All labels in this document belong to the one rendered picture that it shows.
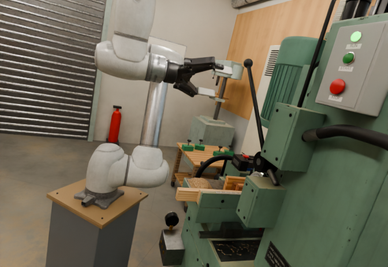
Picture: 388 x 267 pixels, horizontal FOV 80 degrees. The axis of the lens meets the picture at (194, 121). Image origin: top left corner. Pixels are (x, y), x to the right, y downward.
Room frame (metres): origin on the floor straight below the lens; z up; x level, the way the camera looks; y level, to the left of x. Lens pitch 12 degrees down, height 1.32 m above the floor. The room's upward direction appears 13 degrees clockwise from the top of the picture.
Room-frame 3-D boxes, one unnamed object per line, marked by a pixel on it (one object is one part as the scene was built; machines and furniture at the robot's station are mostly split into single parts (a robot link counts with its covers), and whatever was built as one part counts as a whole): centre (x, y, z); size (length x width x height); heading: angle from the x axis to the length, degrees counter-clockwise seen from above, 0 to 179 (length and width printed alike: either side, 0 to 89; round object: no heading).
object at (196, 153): (2.37, -0.27, 0.32); 0.66 x 0.57 x 0.64; 114
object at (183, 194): (0.82, -0.31, 0.92); 0.65 x 0.02 x 0.04; 109
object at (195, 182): (0.84, -0.09, 0.91); 0.12 x 0.09 x 0.03; 19
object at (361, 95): (0.48, -0.29, 1.40); 0.10 x 0.06 x 0.16; 19
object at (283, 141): (0.57, -0.24, 1.22); 0.09 x 0.08 x 0.15; 19
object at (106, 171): (1.07, 0.37, 0.78); 0.18 x 0.16 x 0.22; 106
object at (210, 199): (0.80, -0.36, 0.93); 0.60 x 0.02 x 0.06; 109
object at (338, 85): (0.46, -0.26, 1.36); 0.03 x 0.01 x 0.03; 19
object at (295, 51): (0.82, -0.32, 1.35); 0.18 x 0.18 x 0.31
